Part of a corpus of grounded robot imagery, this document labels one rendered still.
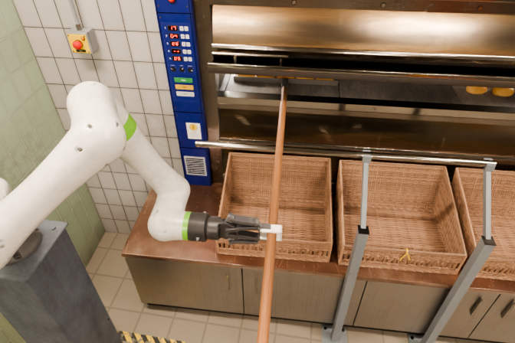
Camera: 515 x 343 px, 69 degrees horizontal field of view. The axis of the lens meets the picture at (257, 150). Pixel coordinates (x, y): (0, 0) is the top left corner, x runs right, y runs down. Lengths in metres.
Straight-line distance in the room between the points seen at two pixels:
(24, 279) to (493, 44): 1.89
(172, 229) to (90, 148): 0.44
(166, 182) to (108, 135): 0.40
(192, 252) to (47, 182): 1.12
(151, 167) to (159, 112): 0.89
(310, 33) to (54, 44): 1.22
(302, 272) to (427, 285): 0.58
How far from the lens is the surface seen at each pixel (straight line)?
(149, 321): 2.50
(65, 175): 0.96
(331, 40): 1.72
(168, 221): 1.23
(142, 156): 1.17
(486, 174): 1.77
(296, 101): 1.88
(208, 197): 2.21
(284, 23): 1.72
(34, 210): 1.03
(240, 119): 1.98
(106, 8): 1.90
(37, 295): 1.39
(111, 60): 2.01
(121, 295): 2.63
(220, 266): 1.96
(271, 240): 1.20
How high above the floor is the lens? 2.16
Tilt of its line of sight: 39 degrees down
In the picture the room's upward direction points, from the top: straight up
